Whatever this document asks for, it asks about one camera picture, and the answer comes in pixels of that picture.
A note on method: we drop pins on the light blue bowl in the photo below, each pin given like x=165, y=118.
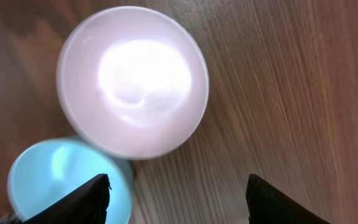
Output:
x=51, y=169

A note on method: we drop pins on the pink bowl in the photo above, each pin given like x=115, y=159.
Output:
x=133, y=82

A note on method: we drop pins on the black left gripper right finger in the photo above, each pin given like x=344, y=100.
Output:
x=268, y=205

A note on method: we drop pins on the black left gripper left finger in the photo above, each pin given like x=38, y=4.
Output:
x=85, y=205

